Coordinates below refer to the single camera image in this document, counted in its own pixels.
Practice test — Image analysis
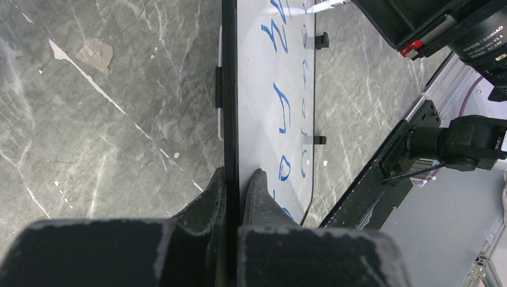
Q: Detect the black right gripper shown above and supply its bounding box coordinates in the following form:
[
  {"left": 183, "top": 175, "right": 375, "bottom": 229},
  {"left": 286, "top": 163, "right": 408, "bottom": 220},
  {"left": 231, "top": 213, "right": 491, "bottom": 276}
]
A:
[{"left": 353, "top": 0, "right": 506, "bottom": 101}]

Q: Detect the torn brown tape patch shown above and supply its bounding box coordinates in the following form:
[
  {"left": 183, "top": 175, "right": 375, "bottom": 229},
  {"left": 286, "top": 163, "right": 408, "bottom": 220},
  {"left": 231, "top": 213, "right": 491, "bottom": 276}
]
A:
[{"left": 76, "top": 38, "right": 114, "bottom": 75}]

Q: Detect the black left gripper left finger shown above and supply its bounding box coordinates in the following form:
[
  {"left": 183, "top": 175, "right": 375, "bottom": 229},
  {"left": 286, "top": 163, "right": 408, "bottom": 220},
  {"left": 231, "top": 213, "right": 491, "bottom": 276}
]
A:
[{"left": 1, "top": 168, "right": 227, "bottom": 286}]

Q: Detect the white whiteboard black frame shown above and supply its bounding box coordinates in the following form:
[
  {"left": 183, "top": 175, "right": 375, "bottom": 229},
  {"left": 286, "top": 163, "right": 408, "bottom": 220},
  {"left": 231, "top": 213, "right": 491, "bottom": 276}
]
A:
[{"left": 217, "top": 1, "right": 328, "bottom": 286}]

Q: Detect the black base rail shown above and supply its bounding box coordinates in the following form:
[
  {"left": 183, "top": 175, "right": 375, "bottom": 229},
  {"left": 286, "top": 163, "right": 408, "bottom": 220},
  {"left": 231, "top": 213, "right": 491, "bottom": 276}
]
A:
[{"left": 319, "top": 53, "right": 482, "bottom": 231}]

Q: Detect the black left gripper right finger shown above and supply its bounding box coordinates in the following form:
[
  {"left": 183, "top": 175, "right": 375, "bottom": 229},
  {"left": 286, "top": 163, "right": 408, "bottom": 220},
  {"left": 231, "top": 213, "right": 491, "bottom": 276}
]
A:
[{"left": 237, "top": 169, "right": 411, "bottom": 286}]

